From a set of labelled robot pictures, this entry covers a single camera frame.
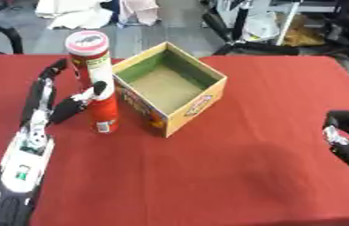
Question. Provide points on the tan cardboard box green inside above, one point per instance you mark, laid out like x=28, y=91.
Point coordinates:
x=169, y=88

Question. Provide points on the pink cloth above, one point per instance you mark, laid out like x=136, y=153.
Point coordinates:
x=138, y=11

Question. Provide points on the black tripod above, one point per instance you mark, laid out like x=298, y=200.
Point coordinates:
x=244, y=32

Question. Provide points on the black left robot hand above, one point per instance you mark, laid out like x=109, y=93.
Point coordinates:
x=38, y=97

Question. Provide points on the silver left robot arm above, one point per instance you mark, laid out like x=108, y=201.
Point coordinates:
x=17, y=173

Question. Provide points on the red cylindrical chip can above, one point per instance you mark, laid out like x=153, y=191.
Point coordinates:
x=95, y=85

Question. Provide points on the white cloth pile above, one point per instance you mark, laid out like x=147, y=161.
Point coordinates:
x=74, y=13

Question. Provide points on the brown paper bag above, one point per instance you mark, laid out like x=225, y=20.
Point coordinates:
x=303, y=32

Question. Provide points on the white plastic bag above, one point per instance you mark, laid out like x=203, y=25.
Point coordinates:
x=260, y=27

